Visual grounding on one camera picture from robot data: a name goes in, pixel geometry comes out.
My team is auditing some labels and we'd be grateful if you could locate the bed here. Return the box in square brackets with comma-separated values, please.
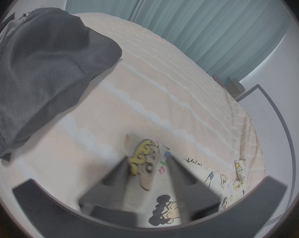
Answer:
[0, 13, 296, 232]

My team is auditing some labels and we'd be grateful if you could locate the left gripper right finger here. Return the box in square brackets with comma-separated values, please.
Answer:
[165, 155, 221, 224]

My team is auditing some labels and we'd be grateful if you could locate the grey bedside table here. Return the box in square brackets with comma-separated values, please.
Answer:
[213, 75, 245, 100]

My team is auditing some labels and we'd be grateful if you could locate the grey garment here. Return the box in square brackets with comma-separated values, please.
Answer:
[0, 15, 25, 56]

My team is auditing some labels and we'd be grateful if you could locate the blue-green curtain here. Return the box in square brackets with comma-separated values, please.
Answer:
[130, 0, 291, 84]
[65, 0, 150, 22]

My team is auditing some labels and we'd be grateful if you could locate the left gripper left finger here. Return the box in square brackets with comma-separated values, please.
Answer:
[78, 156, 138, 229]

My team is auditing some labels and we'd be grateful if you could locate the black garment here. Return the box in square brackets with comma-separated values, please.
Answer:
[0, 8, 123, 173]

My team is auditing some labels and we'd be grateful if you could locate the white printed pyjama top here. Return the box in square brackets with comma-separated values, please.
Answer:
[125, 134, 247, 229]

